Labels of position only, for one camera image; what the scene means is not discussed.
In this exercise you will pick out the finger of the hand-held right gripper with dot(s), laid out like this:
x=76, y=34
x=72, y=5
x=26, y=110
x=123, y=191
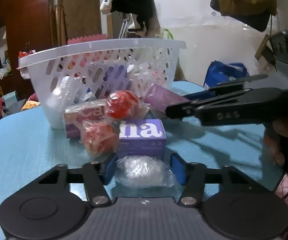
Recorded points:
x=201, y=95
x=184, y=111

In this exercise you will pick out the person's right hand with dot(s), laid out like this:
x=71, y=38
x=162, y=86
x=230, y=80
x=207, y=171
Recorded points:
x=274, y=147

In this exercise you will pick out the pink foam mat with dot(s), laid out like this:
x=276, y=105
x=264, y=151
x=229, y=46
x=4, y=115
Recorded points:
x=88, y=38

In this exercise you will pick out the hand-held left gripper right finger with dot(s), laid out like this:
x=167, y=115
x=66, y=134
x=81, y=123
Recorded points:
x=177, y=167

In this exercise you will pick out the metal crutches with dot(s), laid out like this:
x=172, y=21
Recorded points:
x=126, y=27

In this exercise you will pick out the clear plastic bag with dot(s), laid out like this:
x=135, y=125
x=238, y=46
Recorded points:
x=144, y=171

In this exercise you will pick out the green bag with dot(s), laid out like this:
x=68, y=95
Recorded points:
x=167, y=33

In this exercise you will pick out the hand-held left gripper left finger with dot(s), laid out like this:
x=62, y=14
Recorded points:
x=110, y=170

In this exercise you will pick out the brown wooden wardrobe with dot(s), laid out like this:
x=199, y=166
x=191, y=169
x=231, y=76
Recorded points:
x=28, y=10

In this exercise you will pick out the wooden board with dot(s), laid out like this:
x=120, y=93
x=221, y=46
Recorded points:
x=81, y=10

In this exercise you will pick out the yellow blanket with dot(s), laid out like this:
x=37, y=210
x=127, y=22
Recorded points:
x=30, y=103

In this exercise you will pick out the pink packet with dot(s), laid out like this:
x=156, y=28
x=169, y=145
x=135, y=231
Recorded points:
x=156, y=77

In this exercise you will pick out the red and white plastic bag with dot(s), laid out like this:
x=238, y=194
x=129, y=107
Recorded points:
x=25, y=55

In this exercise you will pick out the blue shopping bag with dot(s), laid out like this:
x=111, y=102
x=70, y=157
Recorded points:
x=224, y=72

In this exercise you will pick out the pink patterned cloth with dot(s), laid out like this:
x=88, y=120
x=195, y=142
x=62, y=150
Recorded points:
x=286, y=187

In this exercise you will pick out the white plastic lattice basket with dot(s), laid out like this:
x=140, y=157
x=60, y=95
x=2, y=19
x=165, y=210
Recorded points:
x=96, y=48

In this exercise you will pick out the brown hanging bag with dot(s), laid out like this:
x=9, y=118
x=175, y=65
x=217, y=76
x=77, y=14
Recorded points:
x=249, y=7

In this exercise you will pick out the red ball in clear bag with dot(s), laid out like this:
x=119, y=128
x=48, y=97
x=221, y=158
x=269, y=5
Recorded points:
x=98, y=137

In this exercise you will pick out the mauve box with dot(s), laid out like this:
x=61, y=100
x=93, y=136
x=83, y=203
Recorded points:
x=164, y=96

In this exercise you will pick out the small purple box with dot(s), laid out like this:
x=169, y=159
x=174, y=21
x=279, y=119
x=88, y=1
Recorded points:
x=115, y=76

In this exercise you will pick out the light blue box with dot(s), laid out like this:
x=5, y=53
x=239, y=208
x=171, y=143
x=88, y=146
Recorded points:
x=8, y=97

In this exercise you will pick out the purple box with white letters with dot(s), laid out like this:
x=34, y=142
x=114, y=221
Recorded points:
x=144, y=130

